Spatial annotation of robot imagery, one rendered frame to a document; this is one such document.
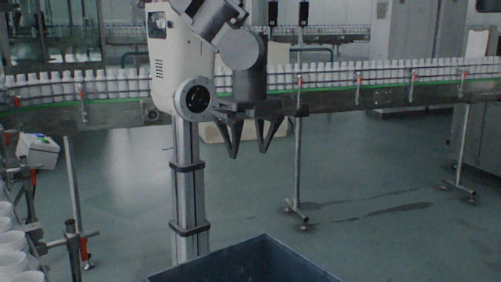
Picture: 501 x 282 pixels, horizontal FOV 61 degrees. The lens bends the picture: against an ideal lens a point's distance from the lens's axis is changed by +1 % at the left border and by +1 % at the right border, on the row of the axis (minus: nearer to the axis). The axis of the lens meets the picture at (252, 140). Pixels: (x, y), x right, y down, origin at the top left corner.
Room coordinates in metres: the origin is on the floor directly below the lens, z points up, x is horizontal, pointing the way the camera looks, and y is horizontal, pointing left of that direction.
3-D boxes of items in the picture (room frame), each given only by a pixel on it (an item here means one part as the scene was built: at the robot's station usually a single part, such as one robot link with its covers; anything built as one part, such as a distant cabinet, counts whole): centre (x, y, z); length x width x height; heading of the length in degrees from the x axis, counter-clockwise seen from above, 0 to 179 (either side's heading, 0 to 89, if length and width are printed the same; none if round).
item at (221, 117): (0.68, 0.02, 1.26); 0.07 x 0.07 x 0.09; 36
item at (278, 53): (5.37, 0.16, 0.59); 1.10 x 0.62 x 1.18; 109
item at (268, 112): (0.70, -0.01, 1.26); 0.07 x 0.07 x 0.09; 36
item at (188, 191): (1.48, 0.25, 0.74); 0.11 x 0.11 x 0.40; 37
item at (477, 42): (3.89, -2.01, 1.22); 0.23 x 0.04 x 0.32; 19
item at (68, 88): (2.40, 1.06, 1.08); 0.06 x 0.06 x 0.17
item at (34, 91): (2.28, 1.19, 1.08); 0.06 x 0.06 x 0.17
